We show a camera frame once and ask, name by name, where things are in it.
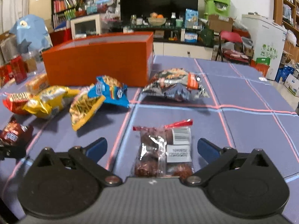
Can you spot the yellow pretzel snack bag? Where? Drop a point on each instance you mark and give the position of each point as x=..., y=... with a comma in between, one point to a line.
x=83, y=108

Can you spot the wooden bookshelf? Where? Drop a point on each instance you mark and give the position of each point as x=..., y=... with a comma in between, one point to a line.
x=286, y=14

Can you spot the red orange snack bag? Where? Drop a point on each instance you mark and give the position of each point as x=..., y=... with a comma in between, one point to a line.
x=15, y=102

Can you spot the blue snack bag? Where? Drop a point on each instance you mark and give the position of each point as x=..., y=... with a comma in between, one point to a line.
x=114, y=91

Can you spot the blue plaid tablecloth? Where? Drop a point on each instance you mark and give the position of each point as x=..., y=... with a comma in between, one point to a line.
x=242, y=110

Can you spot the blue star paper bag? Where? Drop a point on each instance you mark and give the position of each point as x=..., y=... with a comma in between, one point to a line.
x=31, y=34

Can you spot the mixed nuts clear bag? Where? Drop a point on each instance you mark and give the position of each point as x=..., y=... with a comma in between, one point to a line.
x=176, y=84

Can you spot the brown chocolate cookie bag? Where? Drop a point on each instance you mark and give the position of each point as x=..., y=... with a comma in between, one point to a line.
x=16, y=134

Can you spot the green stacking bins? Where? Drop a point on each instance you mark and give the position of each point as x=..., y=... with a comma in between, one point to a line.
x=217, y=7

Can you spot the red folding chair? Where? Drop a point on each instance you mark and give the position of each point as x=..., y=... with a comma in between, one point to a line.
x=231, y=49

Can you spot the fruit bowl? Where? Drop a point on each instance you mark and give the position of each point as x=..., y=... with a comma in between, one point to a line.
x=155, y=19

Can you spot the clear glass jar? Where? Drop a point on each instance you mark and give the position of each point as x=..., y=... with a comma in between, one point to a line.
x=29, y=59

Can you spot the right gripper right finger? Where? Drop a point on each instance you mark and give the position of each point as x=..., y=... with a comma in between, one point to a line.
x=218, y=159

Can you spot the orange storage box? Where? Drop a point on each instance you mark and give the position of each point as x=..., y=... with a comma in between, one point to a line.
x=127, y=57

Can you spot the white small cabinet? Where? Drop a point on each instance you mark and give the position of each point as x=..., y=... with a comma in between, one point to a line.
x=84, y=26

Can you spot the red dates clear bag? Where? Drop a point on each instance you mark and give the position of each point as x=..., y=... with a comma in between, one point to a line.
x=165, y=151

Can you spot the red soda can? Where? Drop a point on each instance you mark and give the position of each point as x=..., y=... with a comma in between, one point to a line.
x=18, y=69

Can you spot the white tv cabinet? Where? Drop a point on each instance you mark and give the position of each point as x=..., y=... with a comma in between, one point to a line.
x=182, y=50

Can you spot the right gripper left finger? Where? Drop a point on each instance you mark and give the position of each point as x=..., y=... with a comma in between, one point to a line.
x=87, y=159

